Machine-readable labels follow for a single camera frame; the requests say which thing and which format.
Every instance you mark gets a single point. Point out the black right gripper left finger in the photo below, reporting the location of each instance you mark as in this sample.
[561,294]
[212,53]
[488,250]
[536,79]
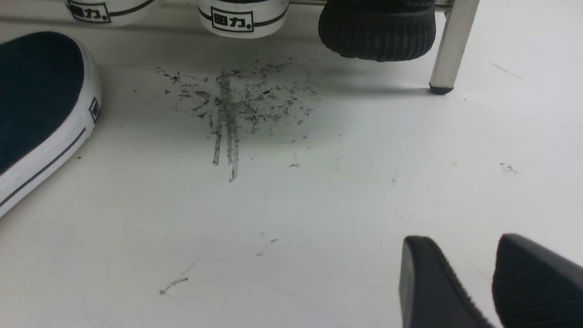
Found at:
[430,293]

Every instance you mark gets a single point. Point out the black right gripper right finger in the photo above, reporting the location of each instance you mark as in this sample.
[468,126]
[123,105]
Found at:
[534,287]

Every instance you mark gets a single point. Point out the navy canvas shoe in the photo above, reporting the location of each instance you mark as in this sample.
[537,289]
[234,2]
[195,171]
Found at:
[50,101]

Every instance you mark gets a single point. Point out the stainless steel shoe rack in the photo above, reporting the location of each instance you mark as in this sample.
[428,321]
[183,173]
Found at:
[459,19]

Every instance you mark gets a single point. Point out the black knit sneaker right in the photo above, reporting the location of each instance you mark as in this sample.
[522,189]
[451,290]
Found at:
[378,30]

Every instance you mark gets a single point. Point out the black canvas sneaker right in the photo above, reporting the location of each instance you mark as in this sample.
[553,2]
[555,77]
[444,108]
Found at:
[243,19]

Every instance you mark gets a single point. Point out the black canvas sneaker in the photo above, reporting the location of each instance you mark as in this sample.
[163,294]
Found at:
[243,19]
[110,13]

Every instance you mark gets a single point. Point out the black canvas sneaker left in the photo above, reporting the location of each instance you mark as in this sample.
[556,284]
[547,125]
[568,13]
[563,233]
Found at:
[110,13]

